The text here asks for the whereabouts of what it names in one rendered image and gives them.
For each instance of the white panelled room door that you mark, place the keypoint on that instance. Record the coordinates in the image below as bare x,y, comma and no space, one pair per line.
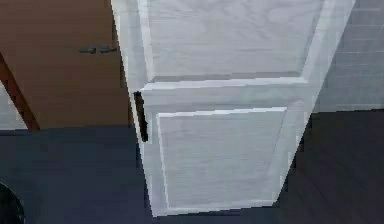
226,100

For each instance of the brown wooden room door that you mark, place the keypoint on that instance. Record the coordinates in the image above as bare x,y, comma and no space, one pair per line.
63,83

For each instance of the dark round object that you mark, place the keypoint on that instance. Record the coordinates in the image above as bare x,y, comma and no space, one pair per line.
8,206

